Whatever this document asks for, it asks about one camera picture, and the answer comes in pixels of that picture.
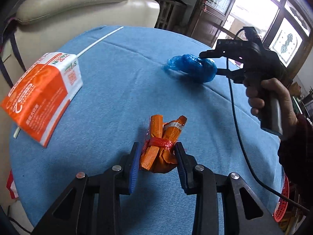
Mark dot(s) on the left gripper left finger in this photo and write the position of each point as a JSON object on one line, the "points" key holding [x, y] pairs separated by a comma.
{"points": [[131, 169]]}

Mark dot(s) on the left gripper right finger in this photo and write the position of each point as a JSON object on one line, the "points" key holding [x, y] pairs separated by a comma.
{"points": [[185, 168]]}

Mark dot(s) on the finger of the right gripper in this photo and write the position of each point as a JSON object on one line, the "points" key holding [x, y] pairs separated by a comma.
{"points": [[209, 54], [236, 75]]}

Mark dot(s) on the blue plastic bag ball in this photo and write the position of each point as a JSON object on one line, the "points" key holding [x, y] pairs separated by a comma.
{"points": [[200, 70]]}

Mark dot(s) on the orange wrapper bundle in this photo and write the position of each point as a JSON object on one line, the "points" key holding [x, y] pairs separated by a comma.
{"points": [[157, 155]]}

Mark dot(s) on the person's right hand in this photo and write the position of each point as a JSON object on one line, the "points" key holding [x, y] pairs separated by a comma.
{"points": [[289, 119]]}

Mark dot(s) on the blue tablecloth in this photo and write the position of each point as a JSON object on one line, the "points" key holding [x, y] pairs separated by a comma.
{"points": [[124, 84]]}

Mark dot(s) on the red mesh waste basket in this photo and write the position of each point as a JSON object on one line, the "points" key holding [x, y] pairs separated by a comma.
{"points": [[282, 204]]}

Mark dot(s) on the orange white carton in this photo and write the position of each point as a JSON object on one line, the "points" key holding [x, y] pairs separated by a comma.
{"points": [[42, 94]]}

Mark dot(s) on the white plastic straw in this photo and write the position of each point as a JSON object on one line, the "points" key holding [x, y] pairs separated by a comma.
{"points": [[15, 135]]}

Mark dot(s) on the beige leather sofa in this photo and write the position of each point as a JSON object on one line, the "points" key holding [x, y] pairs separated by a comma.
{"points": [[41, 26]]}

